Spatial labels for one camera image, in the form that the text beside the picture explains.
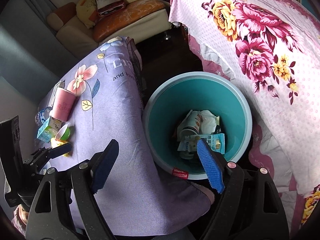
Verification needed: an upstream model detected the blue snack packet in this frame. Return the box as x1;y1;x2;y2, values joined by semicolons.
177;132;226;155

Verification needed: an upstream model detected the white tissue paper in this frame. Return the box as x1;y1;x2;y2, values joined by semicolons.
200;110;221;134

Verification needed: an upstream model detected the green white supplement jar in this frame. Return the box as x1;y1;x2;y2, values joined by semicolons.
180;111;202;140

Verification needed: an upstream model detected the teal trash bin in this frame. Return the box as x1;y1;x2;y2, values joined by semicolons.
143;72;252;180

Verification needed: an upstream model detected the person's left hand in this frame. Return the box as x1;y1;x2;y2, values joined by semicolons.
11;205;29;236

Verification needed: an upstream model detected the yellow white wrapper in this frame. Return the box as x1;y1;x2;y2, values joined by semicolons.
50;138;71;157

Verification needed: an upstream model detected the blue milk carton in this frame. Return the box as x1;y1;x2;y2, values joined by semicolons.
37;116;62;143

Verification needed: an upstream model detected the clear plastic water bottle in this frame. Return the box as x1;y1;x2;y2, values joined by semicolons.
35;106;53;126

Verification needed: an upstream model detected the pink paper cup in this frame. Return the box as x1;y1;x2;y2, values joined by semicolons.
50;88;76;121

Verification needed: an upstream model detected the pink floral quilt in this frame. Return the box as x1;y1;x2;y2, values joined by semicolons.
169;0;319;236

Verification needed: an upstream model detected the yellow plush pillow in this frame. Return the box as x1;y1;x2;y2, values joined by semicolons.
76;0;99;29

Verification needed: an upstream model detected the beige sofa orange cushion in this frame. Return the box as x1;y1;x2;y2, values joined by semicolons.
47;0;171;59

